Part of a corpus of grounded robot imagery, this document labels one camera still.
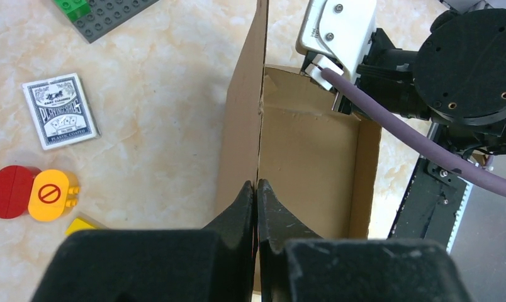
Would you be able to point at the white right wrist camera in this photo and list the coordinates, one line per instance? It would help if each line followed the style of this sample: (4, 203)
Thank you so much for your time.
(338, 34)

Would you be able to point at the grey lego base plate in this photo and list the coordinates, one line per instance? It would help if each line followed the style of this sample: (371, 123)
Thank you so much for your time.
(105, 16)

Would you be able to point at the green small toy brick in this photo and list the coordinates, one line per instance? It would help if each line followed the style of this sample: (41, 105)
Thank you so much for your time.
(73, 9)

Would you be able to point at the yellow oval toy block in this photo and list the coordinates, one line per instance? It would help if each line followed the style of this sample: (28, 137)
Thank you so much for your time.
(53, 193)

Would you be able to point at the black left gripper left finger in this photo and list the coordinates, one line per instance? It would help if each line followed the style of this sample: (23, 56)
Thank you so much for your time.
(213, 263)

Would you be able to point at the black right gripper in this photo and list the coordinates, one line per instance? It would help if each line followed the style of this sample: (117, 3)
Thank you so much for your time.
(456, 79)

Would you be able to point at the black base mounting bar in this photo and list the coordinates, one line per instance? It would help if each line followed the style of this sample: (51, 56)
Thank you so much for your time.
(433, 205)

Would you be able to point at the blue playing card box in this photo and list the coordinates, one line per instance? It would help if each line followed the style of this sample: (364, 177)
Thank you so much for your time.
(60, 111)

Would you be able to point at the red oval plastic block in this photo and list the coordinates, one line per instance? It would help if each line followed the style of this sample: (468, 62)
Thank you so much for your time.
(16, 183)

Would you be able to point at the yellow rectangular block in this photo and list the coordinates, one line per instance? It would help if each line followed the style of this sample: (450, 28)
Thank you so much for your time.
(81, 223)

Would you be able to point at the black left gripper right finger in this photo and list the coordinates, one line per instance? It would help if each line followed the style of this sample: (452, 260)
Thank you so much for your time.
(296, 264)

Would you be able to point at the large cardboard box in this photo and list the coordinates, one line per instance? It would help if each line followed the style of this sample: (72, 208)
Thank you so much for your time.
(279, 126)

